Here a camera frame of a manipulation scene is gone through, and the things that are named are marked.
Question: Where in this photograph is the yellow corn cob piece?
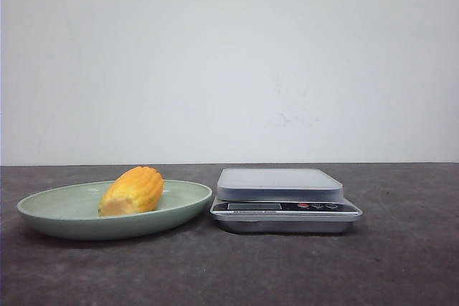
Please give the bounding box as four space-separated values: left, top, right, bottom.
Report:
98 166 164 216

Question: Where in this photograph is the silver digital kitchen scale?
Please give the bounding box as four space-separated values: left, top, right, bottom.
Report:
210 168 363 234

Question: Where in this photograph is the green shallow plate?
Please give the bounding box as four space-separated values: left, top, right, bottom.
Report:
17 180 212 241

